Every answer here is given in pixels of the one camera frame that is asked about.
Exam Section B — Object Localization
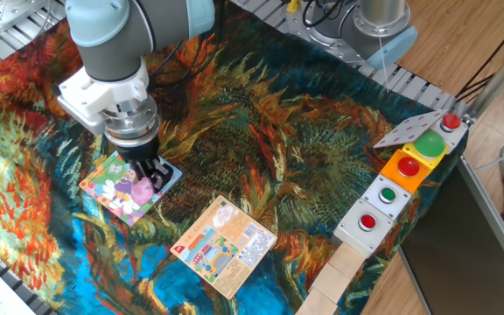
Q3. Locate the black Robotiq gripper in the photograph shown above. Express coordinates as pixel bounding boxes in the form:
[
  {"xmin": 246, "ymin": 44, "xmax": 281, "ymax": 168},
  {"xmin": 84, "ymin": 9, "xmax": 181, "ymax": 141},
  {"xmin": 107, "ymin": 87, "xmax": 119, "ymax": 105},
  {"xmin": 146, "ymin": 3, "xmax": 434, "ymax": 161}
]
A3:
[{"xmin": 115, "ymin": 136, "xmax": 175, "ymax": 193}]

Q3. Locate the pink puzzle piece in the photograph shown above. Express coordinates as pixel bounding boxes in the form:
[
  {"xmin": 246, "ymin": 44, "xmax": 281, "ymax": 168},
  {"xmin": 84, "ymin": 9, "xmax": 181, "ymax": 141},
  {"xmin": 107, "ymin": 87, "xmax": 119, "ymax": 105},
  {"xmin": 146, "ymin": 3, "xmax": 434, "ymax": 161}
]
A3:
[{"xmin": 129, "ymin": 175, "xmax": 157, "ymax": 207}]

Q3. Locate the colourful girl puzzle board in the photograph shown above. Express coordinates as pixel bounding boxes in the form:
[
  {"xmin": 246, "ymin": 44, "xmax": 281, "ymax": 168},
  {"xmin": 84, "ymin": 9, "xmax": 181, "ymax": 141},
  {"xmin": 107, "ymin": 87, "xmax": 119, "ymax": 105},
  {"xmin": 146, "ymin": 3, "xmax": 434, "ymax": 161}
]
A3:
[{"xmin": 79, "ymin": 150, "xmax": 184, "ymax": 228}]

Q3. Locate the orange vehicle puzzle board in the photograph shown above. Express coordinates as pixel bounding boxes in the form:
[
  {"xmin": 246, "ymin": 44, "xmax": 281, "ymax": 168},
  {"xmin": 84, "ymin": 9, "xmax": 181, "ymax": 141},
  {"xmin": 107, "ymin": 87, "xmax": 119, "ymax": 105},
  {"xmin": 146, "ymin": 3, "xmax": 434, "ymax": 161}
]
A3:
[{"xmin": 170, "ymin": 194, "xmax": 278, "ymax": 300}]

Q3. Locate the sunflower painting tablecloth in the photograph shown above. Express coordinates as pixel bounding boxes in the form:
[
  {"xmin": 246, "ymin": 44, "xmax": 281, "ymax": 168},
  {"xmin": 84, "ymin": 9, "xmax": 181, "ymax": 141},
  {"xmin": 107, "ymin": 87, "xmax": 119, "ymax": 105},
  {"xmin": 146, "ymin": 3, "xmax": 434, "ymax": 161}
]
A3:
[{"xmin": 0, "ymin": 0, "xmax": 470, "ymax": 315}]

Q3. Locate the light wooden block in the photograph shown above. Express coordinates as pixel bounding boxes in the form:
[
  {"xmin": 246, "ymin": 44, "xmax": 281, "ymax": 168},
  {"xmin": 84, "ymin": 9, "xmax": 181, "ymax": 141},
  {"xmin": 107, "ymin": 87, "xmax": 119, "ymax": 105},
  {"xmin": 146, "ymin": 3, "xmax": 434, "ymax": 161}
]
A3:
[
  {"xmin": 294, "ymin": 287, "xmax": 339, "ymax": 315},
  {"xmin": 326, "ymin": 241, "xmax": 367, "ymax": 280},
  {"xmin": 309, "ymin": 262, "xmax": 350, "ymax": 305}
]

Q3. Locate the silver perforated metal plate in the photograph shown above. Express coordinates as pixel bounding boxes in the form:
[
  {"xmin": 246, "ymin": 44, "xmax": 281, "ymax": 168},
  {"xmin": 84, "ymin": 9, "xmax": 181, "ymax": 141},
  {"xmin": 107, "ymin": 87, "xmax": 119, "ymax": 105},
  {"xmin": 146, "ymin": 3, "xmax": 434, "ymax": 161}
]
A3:
[{"xmin": 0, "ymin": 0, "xmax": 56, "ymax": 34}]

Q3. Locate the large grey red-button box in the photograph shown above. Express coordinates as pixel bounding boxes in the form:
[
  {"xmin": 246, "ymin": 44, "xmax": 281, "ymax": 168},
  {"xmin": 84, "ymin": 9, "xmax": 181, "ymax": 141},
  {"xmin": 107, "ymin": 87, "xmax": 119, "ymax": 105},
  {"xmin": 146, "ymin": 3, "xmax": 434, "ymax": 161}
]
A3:
[{"xmin": 332, "ymin": 197, "xmax": 396, "ymax": 258}]

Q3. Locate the grey green-button box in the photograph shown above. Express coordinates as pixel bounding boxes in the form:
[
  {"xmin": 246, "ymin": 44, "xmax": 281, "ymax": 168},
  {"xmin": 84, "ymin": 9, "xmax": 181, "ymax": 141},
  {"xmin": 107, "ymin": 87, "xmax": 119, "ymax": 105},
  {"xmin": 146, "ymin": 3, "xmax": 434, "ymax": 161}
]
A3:
[{"xmin": 360, "ymin": 173, "xmax": 413, "ymax": 220}]

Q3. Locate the orange red-button box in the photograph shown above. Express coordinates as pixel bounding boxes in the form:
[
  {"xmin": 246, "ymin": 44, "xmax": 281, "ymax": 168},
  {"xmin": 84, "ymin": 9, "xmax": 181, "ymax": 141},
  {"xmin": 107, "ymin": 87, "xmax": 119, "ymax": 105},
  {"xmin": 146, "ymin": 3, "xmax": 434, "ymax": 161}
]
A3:
[{"xmin": 379, "ymin": 148, "xmax": 432, "ymax": 195}]

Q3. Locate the white card with red dots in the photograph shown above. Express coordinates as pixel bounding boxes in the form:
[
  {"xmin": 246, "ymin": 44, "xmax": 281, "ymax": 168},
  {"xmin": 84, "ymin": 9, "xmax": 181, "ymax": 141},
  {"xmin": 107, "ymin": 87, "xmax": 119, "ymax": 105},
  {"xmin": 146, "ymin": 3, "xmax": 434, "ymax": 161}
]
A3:
[{"xmin": 373, "ymin": 108, "xmax": 449, "ymax": 150}]

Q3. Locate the yellow green-dome button box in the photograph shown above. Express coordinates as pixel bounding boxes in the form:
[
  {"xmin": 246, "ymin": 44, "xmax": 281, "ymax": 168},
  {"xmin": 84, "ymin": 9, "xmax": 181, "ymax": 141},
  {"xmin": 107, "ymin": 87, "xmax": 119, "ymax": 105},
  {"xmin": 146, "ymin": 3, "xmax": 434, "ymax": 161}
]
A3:
[{"xmin": 402, "ymin": 129, "xmax": 449, "ymax": 170}]

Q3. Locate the small grey red-button box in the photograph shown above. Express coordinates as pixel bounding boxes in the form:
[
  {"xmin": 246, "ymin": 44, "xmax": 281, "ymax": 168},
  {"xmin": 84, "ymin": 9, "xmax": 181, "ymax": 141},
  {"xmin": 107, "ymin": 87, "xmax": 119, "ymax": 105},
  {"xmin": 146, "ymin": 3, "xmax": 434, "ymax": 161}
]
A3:
[{"xmin": 429, "ymin": 112, "xmax": 470, "ymax": 154}]

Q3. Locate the dark grey panel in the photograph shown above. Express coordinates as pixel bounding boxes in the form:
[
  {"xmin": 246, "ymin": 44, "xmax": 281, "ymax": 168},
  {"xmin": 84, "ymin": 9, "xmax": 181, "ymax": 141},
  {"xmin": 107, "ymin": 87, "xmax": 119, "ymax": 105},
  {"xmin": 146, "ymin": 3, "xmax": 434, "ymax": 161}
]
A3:
[{"xmin": 398, "ymin": 157, "xmax": 504, "ymax": 315}]

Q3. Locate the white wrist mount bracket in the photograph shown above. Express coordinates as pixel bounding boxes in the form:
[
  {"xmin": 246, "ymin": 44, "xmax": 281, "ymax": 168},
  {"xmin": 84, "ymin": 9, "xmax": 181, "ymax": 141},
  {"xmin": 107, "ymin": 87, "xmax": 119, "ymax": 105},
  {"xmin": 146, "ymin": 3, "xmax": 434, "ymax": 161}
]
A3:
[{"xmin": 57, "ymin": 56, "xmax": 151, "ymax": 136}]

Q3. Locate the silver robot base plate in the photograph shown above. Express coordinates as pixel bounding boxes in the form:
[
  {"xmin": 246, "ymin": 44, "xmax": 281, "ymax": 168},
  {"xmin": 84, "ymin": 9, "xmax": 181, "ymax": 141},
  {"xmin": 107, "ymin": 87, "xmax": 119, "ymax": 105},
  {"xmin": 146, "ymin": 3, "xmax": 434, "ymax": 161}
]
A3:
[{"xmin": 284, "ymin": 1, "xmax": 388, "ymax": 67}]

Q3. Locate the black floor cable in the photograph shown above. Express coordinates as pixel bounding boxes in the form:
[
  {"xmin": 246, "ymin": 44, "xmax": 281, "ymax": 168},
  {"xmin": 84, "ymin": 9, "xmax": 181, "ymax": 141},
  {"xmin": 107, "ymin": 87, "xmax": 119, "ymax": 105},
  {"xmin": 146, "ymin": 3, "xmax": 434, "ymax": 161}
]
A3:
[{"xmin": 455, "ymin": 8, "xmax": 504, "ymax": 102}]

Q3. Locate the aluminium corner post beam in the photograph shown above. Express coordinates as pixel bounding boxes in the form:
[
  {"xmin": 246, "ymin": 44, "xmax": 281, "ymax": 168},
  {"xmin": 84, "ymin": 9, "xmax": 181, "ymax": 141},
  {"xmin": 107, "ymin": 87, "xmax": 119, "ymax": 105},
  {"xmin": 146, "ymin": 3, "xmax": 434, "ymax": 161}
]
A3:
[{"xmin": 465, "ymin": 38, "xmax": 504, "ymax": 119}]

